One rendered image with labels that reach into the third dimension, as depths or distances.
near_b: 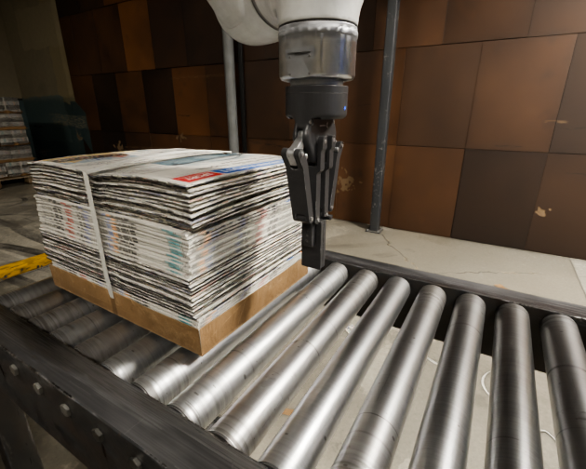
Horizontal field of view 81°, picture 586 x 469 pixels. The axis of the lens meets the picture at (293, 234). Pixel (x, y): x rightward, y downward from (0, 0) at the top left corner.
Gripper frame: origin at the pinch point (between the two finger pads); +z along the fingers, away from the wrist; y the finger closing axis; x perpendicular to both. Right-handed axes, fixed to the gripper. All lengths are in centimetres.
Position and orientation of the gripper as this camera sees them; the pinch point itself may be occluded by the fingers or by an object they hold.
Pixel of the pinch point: (313, 243)
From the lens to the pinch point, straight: 47.9
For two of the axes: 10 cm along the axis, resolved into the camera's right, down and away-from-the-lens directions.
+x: 8.6, 1.7, -4.8
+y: -5.1, 2.9, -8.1
